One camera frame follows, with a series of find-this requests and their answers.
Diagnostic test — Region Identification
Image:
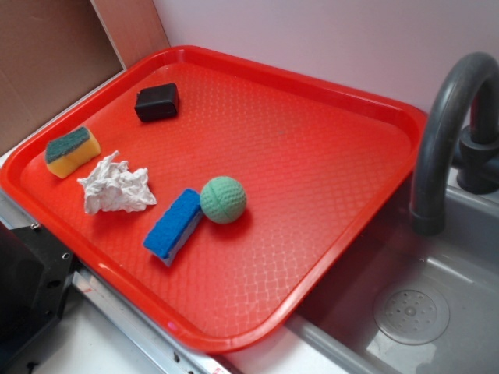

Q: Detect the green dimpled ball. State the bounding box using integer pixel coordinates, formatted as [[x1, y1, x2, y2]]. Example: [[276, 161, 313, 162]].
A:
[[200, 176, 247, 224]]

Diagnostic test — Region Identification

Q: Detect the red plastic tray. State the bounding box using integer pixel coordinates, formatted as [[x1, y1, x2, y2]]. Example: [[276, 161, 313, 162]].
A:
[[1, 47, 426, 353]]

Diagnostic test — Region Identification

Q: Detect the blue sponge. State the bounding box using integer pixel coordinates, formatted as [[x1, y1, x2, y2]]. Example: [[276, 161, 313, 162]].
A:
[[143, 189, 203, 266]]

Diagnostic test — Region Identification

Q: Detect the black rectangular block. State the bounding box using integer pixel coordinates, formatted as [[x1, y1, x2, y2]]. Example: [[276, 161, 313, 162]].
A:
[[134, 83, 179, 122]]

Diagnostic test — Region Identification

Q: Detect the crumpled white paper towel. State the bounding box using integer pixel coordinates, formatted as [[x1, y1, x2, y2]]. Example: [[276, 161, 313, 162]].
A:
[[77, 150, 157, 215]]

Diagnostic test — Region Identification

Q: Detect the yellow green scrub sponge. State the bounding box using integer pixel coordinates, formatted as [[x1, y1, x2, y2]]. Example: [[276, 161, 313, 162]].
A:
[[44, 127, 101, 178]]

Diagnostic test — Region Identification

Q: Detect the grey plastic sink basin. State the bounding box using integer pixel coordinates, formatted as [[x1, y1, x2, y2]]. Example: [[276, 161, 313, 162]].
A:
[[288, 182, 498, 373]]

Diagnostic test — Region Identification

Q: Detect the round sink drain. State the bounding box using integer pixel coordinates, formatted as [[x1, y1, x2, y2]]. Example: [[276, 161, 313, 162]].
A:
[[373, 286, 450, 346]]

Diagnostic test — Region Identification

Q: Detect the grey curved faucet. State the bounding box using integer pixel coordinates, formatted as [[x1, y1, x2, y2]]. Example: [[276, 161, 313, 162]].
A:
[[409, 52, 498, 236]]

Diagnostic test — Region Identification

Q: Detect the brown cardboard panel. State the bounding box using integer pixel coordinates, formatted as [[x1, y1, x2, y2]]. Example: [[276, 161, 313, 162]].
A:
[[0, 0, 172, 146]]

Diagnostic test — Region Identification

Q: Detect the aluminium rail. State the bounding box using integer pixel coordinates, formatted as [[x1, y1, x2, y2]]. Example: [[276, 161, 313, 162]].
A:
[[0, 190, 231, 374]]

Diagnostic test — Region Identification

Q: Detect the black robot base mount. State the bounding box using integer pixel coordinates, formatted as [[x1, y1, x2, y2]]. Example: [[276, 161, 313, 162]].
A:
[[1, 225, 73, 345]]

